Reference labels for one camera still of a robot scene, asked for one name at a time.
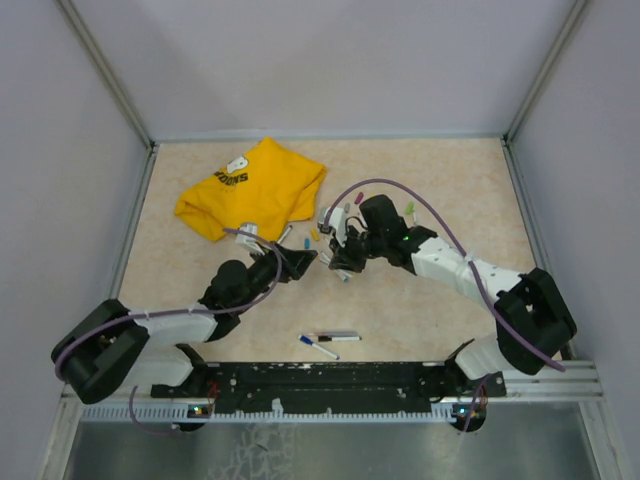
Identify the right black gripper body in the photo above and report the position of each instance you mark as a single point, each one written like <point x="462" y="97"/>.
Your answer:
<point x="355" y="251"/>

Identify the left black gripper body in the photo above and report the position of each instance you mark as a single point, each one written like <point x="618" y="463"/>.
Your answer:
<point x="288" y="271"/>

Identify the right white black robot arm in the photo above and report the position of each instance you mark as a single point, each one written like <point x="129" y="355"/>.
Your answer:
<point x="533" y="322"/>

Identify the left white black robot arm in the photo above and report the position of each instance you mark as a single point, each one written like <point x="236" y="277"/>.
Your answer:
<point x="114" y="347"/>

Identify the navy cap white marker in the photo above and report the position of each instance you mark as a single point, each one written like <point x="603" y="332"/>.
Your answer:
<point x="285" y="233"/>

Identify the blue cap whiteboard marker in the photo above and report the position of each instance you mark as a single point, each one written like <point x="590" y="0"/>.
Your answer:
<point x="315" y="345"/>

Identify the black cap marker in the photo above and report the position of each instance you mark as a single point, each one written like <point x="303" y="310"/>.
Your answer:
<point x="338" y="338"/>

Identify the yellow printed t-shirt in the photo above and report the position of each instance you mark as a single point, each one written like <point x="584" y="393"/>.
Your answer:
<point x="269" y="186"/>

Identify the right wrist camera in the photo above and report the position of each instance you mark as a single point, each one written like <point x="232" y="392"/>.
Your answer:
<point x="333" y="222"/>

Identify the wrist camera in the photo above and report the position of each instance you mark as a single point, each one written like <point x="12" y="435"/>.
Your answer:
<point x="247" y="237"/>
<point x="333" y="222"/>

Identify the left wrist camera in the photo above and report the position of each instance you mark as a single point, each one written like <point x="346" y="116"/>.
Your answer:
<point x="247" y="237"/>

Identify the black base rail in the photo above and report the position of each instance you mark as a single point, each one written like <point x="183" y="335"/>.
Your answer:
<point x="336" y="391"/>

